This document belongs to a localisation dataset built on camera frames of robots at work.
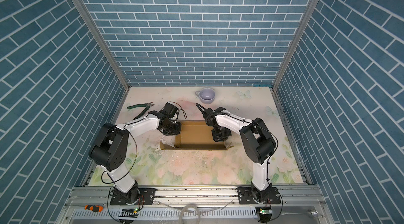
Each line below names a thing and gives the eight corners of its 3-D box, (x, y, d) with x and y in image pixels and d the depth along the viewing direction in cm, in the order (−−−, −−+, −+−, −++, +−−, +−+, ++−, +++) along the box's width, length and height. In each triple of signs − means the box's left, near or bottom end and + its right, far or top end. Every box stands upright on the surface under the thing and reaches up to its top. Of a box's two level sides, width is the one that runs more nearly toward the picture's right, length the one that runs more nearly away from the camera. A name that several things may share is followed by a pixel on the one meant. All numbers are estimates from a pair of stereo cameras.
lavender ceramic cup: (203, 107, 110) (203, 101, 105) (196, 96, 117) (196, 90, 112) (218, 102, 114) (218, 96, 109) (210, 91, 120) (210, 85, 115)
